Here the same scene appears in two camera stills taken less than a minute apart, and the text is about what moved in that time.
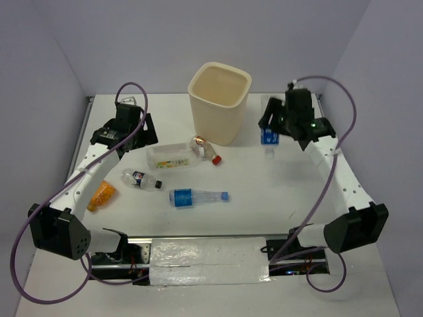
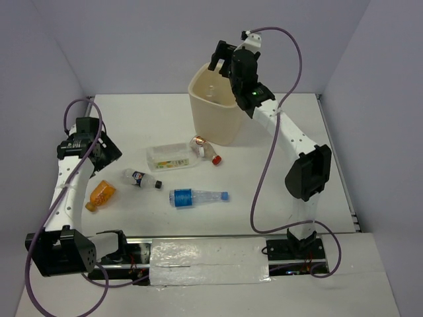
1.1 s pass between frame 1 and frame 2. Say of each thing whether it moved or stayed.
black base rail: stayed
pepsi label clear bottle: stayed
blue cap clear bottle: stayed
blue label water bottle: moved
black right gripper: moved
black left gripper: moved
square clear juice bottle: stayed
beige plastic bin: stayed
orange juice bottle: stayed
